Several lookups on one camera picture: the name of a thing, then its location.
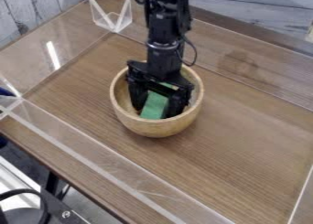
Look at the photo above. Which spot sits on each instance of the black table leg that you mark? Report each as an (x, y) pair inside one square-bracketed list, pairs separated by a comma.
[(52, 183)]

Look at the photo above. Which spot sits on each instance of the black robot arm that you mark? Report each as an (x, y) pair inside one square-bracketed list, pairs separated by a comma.
[(168, 22)]

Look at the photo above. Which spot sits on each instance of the brown wooden bowl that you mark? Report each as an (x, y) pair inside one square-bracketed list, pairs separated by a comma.
[(155, 128)]

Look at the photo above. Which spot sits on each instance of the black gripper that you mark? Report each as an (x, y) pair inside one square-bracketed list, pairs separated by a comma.
[(160, 68)]

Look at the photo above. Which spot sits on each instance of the black metal bracket with bolt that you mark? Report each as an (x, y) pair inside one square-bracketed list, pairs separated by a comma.
[(60, 213)]

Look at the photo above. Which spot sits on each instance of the green rectangular block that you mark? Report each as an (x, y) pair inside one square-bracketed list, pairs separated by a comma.
[(156, 102)]

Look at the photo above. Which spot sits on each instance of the clear acrylic tray walls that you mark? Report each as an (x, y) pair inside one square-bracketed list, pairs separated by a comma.
[(235, 167)]

